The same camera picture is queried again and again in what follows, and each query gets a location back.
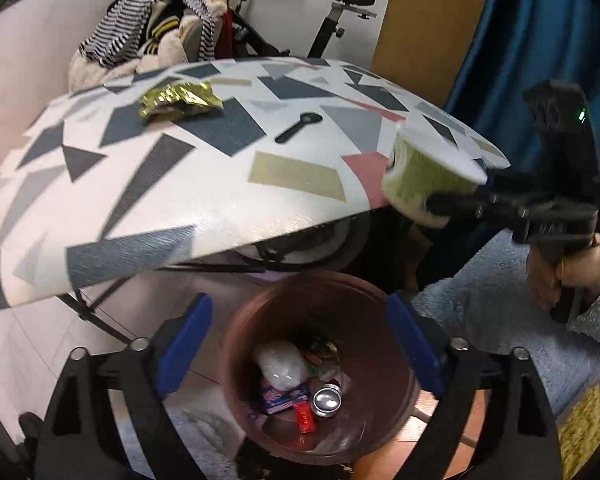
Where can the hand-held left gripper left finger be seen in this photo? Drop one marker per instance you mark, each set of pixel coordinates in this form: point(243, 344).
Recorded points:
point(185, 350)

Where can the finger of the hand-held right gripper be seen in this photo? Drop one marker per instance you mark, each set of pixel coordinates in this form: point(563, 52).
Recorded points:
point(460, 205)
point(505, 185)

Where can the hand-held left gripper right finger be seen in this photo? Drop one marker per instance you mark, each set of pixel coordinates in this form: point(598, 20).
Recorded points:
point(415, 350)

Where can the brown trash bin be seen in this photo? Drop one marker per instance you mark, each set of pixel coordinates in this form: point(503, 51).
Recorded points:
point(370, 340)

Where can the green instant noodle cup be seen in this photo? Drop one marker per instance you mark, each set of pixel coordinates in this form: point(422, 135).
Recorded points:
point(420, 180)

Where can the green-print plastic bag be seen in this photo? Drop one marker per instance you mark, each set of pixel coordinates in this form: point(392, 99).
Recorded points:
point(327, 347)

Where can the white plastic bag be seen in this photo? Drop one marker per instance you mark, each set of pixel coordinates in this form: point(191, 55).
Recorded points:
point(280, 367)

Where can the red toothpick container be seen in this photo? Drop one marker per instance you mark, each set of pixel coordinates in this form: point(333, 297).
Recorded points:
point(305, 417)

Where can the person's right hand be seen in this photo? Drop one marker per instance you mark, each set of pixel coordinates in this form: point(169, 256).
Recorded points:
point(580, 270)

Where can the person's light blue fleece robe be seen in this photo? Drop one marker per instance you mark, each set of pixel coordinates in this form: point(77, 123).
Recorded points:
point(480, 300)

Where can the blue-purple snack packet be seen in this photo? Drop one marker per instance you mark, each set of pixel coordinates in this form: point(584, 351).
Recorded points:
point(272, 402)

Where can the blue curtain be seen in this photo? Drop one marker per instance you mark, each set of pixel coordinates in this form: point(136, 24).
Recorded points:
point(530, 20)

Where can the geometric patterned table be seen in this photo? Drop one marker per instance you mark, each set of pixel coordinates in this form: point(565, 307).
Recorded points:
point(180, 180)

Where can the black plastic spoon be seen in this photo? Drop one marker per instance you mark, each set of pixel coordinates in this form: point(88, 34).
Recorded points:
point(300, 125)

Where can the wooden door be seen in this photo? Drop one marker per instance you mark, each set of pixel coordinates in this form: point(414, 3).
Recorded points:
point(425, 25)

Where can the black exercise bike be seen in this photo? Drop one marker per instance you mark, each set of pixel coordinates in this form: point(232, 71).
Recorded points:
point(330, 30)

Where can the gold foil wrapper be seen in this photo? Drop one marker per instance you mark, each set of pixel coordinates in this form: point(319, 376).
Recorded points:
point(180, 97)

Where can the red scarf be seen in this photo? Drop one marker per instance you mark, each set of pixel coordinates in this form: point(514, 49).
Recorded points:
point(228, 30)

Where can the striped clothes pile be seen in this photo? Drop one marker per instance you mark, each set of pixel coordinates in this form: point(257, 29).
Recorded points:
point(165, 52)

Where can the black-white striped shirt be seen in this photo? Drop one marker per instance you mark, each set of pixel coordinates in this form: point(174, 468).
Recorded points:
point(125, 15)

